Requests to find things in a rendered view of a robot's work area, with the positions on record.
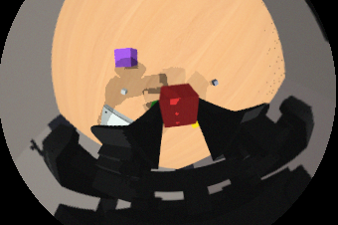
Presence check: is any yellow block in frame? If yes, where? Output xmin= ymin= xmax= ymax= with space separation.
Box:
xmin=191 ymin=121 xmax=199 ymax=129

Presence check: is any red block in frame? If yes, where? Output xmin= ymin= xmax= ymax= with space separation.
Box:
xmin=159 ymin=84 xmax=199 ymax=128

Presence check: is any purple cube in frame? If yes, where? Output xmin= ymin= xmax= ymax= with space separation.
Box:
xmin=114 ymin=47 xmax=138 ymax=67

